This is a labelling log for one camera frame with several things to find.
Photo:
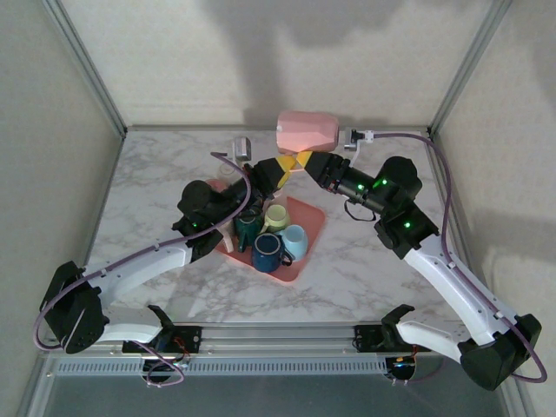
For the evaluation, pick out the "pink faceted mug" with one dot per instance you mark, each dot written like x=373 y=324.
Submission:
x=306 y=132

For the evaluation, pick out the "yellow-green mug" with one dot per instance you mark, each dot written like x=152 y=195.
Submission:
x=276 y=217

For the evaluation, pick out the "dark green mug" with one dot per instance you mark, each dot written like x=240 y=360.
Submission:
x=245 y=226

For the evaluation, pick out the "light blue mug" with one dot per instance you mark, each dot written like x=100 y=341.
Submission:
x=295 y=239

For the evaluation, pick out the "dark blue mug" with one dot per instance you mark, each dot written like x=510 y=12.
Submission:
x=267 y=252

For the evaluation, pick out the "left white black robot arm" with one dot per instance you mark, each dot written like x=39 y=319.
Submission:
x=139 y=269

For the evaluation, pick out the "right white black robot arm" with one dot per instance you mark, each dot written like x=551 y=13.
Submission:
x=447 y=278

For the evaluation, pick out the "pink plastic tray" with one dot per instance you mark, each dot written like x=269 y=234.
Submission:
x=308 y=217

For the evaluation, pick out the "aluminium side rail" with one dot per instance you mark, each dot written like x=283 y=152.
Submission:
x=438 y=174

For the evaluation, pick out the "aluminium table edge rail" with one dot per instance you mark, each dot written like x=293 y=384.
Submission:
x=195 y=128

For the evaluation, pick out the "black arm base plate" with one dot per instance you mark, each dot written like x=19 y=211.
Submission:
x=367 y=336
x=191 y=336

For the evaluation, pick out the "aluminium frame post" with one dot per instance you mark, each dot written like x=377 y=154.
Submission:
x=88 y=69
x=469 y=65

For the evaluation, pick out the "aluminium mounting rail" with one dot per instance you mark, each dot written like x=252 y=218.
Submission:
x=278 y=341

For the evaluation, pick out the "aluminium frame leg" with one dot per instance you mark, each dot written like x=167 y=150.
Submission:
x=35 y=391
x=519 y=404

